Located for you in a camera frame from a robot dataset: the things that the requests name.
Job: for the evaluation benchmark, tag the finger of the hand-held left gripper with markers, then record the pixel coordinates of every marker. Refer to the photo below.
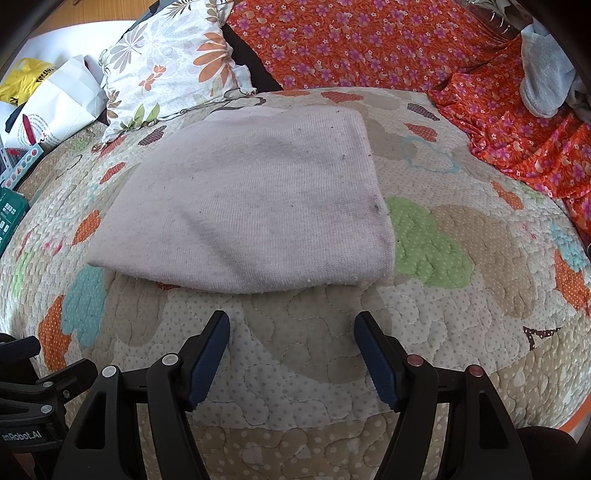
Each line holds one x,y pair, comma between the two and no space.
51,387
18,350

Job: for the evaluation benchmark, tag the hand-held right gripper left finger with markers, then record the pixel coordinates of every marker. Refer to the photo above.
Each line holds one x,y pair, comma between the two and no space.
210,364

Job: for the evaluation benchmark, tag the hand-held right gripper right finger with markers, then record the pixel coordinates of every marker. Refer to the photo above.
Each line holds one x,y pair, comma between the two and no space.
376,364

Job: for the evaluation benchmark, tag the pale pink knit top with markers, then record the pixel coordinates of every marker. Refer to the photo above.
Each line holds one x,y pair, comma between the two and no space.
254,198

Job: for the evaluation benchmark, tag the heart-patterned quilt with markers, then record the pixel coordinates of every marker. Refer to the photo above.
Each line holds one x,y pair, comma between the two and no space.
300,332

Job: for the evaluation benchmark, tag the green cardboard box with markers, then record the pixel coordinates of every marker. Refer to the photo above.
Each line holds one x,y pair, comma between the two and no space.
9,217

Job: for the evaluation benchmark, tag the colour dotted strip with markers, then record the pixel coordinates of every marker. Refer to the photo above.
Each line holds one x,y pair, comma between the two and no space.
23,164

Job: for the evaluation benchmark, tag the white paper bag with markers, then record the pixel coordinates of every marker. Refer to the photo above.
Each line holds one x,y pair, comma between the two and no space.
69,101

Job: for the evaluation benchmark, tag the yellow plastic bag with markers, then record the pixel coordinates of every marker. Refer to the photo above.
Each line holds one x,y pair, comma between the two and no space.
23,78

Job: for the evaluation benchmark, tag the white floral pillow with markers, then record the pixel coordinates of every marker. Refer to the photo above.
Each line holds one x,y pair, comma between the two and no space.
175,60

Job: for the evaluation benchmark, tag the orange floral cloth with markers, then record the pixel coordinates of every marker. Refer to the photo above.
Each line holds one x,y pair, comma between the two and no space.
369,46

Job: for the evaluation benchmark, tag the grey towel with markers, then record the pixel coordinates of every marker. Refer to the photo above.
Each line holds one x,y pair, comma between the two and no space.
545,74

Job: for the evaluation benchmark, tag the clear plastic bottle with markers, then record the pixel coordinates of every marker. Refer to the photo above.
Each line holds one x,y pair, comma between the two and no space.
498,21

